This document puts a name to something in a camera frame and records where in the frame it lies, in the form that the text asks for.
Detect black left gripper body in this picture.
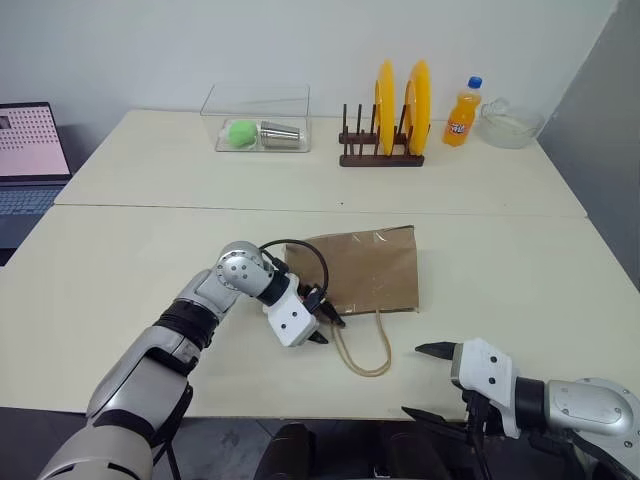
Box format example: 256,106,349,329
298,282,330,314

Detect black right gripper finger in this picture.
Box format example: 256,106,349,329
401,405,471,436
414,340,459,362

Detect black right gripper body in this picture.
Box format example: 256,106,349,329
462,389,506,436

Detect brown paper bag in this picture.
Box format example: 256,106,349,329
283,224,420,377

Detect dark rounded shape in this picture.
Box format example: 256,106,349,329
262,423,319,480

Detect dark wooden plate rack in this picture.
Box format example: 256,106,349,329
338,103,426,169

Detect stacked steel cups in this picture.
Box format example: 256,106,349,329
258,120,304,150

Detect green fuzzy ball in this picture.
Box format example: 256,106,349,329
227,119,260,149

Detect clear plastic box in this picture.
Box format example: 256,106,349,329
200,82,311,154

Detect yellow plate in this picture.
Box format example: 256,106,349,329
403,59,432,155
374,59,399,156

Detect orange soda bottle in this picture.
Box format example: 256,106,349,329
441,75,484,147

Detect clear glass bowl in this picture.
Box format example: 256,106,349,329
479,97,547,149

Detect open laptop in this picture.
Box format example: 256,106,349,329
0,102,74,250

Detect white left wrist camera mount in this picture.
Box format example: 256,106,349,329
263,284,321,348

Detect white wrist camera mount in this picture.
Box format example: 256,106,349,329
449,337,521,440
263,284,321,348

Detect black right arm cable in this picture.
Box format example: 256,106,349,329
467,394,494,480

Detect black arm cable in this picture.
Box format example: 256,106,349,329
467,394,494,480
258,239,330,301

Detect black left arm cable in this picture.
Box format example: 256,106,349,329
258,239,330,301

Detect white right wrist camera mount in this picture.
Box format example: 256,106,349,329
449,337,521,440

